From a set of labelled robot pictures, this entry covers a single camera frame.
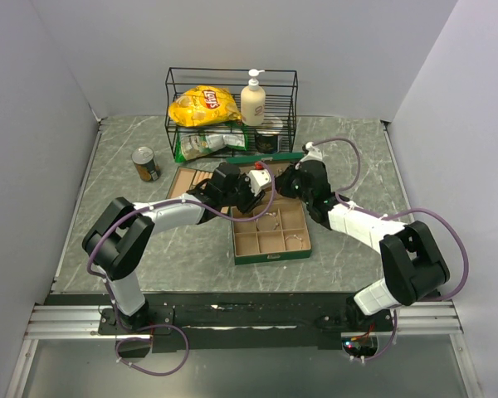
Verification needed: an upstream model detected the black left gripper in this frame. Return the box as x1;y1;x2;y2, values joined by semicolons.
222;172;266;215

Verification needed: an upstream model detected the silver pearl bangle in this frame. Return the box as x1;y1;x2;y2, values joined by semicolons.
285;234;304;251
255;210;281;232

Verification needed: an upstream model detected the green jewelry box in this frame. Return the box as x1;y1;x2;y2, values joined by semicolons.
225;151;313;266

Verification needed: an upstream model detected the green jewelry tray insert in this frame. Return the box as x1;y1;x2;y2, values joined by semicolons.
166;167;212;199

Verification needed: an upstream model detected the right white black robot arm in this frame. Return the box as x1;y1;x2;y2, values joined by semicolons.
275;160;450;331

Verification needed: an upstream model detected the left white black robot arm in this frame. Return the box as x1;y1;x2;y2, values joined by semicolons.
82;162;273;333

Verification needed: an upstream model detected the dark tin can with lid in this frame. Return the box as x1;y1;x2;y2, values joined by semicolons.
255;116;283;154

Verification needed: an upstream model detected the green white snack bag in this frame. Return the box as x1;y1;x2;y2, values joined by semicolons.
174;121;248;163

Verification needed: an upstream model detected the yellow chips bag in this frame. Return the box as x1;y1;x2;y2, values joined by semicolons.
168;85;242;128

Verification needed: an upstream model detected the brown food can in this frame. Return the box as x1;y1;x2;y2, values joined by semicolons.
131;146;160;182

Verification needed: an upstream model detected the cream lotion pump bottle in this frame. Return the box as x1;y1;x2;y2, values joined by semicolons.
241;69;266;127

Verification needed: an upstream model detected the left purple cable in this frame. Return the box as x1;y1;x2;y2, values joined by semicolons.
85;161;278;291

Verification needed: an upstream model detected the black wire shelf rack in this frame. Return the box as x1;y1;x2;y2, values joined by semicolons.
164;66;299;163

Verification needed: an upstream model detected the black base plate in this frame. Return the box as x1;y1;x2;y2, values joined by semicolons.
43;289;443;360

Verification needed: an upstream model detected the aluminium rail frame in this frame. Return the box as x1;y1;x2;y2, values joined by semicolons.
7;294;484;397

